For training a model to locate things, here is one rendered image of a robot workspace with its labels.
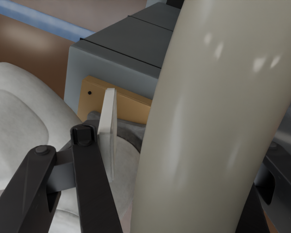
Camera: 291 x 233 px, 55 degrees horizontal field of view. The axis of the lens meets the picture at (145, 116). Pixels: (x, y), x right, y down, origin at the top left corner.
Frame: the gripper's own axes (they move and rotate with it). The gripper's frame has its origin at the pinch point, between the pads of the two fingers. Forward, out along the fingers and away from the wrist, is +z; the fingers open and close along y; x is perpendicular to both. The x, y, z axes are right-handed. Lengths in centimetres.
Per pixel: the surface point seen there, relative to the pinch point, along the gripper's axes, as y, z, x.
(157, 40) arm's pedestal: 8, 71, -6
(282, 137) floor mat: 79, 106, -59
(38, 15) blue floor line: -50, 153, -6
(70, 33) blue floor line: -32, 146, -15
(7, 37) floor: -72, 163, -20
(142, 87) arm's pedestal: 2.3, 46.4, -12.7
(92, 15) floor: -19, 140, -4
